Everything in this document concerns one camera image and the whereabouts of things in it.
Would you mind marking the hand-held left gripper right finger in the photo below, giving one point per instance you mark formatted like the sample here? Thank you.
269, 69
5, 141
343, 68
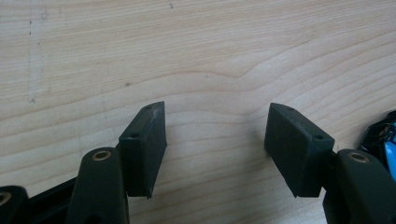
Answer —
295, 149

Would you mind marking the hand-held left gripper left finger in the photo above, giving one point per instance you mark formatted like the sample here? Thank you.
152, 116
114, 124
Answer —
143, 155

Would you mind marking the black and blue object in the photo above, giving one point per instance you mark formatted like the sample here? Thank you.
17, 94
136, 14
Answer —
373, 138

